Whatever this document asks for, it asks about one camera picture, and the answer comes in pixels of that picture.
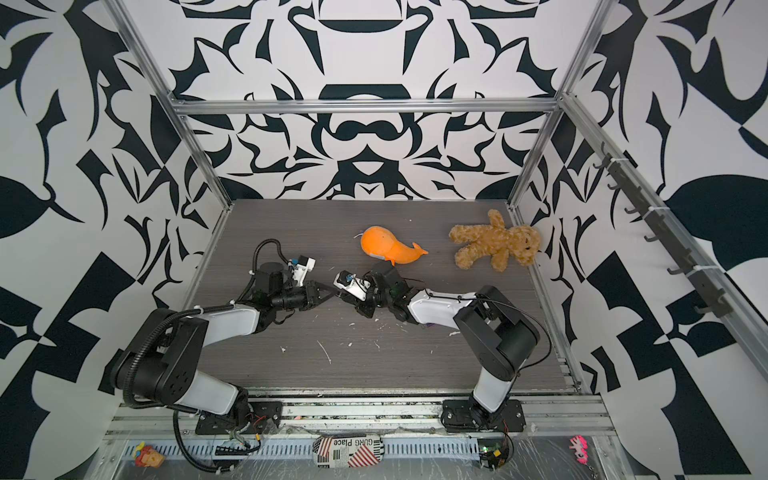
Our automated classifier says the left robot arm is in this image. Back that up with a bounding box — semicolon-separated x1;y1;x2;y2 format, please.
109;238;338;416

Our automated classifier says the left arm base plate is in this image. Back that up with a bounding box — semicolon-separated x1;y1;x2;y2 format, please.
195;401;283;435

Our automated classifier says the pink toy figure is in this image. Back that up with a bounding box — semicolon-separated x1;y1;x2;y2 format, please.
569;435;589;465

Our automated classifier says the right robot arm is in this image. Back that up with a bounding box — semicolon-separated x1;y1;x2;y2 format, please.
335;262;541;431

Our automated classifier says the brown teddy bear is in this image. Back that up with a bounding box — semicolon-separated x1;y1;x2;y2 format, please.
449;209;541;273

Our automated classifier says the small electronics board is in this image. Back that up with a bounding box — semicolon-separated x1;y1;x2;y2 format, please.
478;437;515;471

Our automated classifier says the red yellow toy figure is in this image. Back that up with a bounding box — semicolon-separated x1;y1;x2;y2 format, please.
133;443;166;468

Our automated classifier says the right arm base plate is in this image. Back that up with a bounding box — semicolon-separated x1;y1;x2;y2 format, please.
439;398;527;433

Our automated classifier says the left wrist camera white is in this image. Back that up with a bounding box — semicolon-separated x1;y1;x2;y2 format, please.
288;255;316;287

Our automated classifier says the orange plush whale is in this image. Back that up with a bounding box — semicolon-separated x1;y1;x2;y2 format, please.
361;226;428;266

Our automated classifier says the black wall hook rack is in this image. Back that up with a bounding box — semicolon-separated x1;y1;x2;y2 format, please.
597;153;734;318

